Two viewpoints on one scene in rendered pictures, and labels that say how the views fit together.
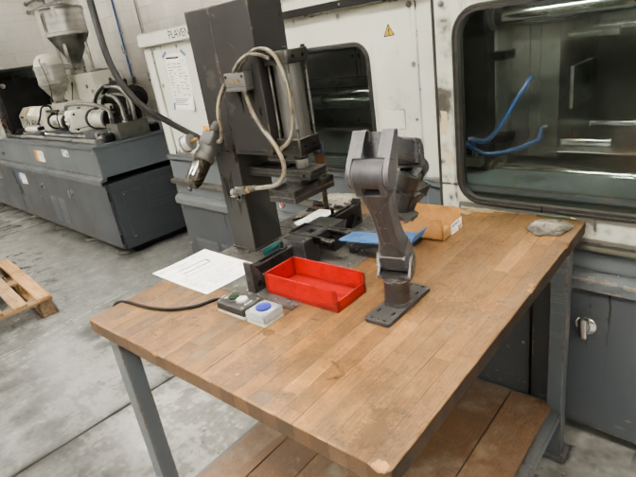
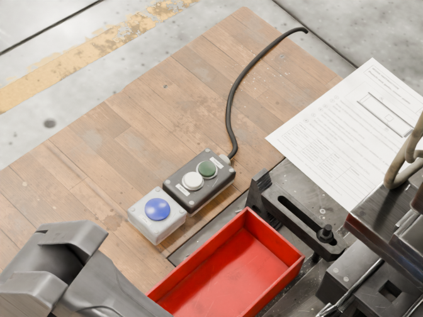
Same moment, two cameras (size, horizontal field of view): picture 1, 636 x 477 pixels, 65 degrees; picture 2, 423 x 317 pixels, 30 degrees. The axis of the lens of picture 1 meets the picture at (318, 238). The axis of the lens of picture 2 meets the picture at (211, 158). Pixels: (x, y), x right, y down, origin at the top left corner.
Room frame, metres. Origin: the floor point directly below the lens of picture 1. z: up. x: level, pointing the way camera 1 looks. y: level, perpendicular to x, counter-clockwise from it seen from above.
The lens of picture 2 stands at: (1.10, -0.48, 1.99)
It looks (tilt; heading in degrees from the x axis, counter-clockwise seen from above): 55 degrees down; 84
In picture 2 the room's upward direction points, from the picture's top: 9 degrees clockwise
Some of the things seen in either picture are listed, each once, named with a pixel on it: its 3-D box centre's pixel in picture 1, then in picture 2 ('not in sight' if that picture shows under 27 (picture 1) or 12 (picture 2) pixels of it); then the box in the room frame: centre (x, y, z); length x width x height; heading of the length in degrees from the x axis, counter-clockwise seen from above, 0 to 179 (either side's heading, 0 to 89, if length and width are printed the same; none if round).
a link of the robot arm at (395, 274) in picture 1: (395, 264); not in sight; (1.08, -0.17, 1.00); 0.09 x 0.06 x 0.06; 62
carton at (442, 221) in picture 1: (416, 220); not in sight; (1.53, -0.33, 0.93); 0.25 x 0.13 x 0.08; 47
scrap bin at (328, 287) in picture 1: (313, 282); (217, 290); (1.20, 0.03, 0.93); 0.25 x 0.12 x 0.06; 47
